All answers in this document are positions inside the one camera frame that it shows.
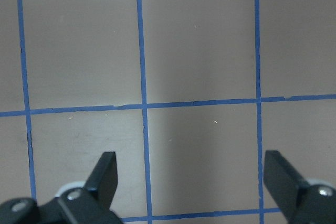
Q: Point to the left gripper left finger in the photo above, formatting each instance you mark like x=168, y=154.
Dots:
x=103, y=180

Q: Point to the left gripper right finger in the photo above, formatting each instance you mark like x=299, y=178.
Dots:
x=285, y=184

